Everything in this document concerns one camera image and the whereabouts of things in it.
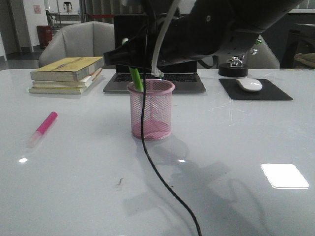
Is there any green highlighter pen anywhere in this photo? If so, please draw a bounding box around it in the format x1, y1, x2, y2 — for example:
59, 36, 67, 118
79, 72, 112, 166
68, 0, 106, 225
128, 66, 144, 92

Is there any black mouse pad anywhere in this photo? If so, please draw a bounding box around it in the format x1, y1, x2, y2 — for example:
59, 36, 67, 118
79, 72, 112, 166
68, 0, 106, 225
219, 78, 293, 101

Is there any yellow book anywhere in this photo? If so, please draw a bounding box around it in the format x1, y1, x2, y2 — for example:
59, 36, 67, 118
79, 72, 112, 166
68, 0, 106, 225
31, 57, 104, 82
29, 86, 88, 94

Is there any red bin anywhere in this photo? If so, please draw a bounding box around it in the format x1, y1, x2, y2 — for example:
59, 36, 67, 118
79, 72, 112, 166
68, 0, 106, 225
36, 25, 52, 49

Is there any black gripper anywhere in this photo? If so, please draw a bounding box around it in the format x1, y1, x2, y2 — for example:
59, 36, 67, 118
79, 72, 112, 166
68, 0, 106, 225
103, 12, 235, 69

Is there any bottom yellow book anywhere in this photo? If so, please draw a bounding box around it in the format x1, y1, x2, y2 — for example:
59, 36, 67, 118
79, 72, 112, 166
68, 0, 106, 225
29, 86, 88, 94

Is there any grey armchair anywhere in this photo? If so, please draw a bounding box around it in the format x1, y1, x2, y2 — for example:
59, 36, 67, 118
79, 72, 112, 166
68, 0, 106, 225
38, 21, 115, 67
197, 35, 280, 69

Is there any top yellow book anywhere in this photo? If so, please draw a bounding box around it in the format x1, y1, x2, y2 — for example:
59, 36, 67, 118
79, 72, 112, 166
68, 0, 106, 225
31, 57, 104, 82

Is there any white cable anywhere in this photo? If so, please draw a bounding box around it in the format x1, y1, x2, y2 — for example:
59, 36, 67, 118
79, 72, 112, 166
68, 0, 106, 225
150, 0, 181, 79

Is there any ferris wheel desk ornament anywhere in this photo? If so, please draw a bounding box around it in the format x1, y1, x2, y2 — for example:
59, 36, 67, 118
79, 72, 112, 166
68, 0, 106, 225
218, 34, 259, 78

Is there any grey open laptop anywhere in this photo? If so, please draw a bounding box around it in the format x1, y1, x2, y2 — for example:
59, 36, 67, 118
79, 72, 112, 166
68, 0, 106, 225
103, 14, 206, 94

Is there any pink mesh pen holder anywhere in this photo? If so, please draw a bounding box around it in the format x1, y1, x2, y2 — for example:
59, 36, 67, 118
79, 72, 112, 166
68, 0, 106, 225
127, 79, 175, 140

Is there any middle cream book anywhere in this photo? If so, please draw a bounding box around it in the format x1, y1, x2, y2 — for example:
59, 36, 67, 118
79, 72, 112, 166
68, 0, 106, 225
32, 68, 102, 89

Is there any left grey armchair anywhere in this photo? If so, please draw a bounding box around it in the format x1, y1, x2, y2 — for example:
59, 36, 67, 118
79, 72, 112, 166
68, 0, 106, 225
38, 21, 115, 67

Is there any white computer mouse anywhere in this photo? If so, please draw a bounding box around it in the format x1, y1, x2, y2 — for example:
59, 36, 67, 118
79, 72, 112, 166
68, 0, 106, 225
236, 78, 263, 92

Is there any pink highlighter pen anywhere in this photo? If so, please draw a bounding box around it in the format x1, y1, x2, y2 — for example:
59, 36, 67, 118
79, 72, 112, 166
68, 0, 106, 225
27, 111, 58, 148

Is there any black cable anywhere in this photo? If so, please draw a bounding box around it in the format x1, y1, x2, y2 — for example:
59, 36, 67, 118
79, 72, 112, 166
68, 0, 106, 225
140, 24, 203, 236

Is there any right grey armchair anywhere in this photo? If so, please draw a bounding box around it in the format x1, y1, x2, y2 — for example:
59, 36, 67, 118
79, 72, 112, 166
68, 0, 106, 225
197, 35, 280, 69

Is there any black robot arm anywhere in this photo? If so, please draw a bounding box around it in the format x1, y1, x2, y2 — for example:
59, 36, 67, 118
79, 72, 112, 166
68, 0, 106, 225
104, 0, 299, 70

